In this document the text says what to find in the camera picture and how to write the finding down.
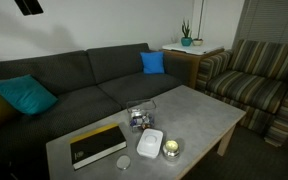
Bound white container lid with button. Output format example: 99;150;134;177
137;129;163;159

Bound clear plastic container with candy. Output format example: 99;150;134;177
127;99;156;132

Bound round glass candle lid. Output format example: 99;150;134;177
116;155;131;170

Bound blue square cushion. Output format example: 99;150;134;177
140;52;165;74

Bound wooden side table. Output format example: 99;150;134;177
163;48;224;89

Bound grey concrete coffee table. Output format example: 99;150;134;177
46;86;245;180

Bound dark grey fabric sofa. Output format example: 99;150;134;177
0;43;190;180

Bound candle in silver glass jar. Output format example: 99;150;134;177
163;140;180;161

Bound teal pot with plant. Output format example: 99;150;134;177
181;21;192;46

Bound small white plant pot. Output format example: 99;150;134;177
192;38;203;46

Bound black and yellow book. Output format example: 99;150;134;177
69;123;127;170

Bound teal cushion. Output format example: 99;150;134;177
0;75;58;115

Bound striped armchair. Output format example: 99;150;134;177
196;40;288;147

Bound window blinds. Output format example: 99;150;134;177
232;0;288;48

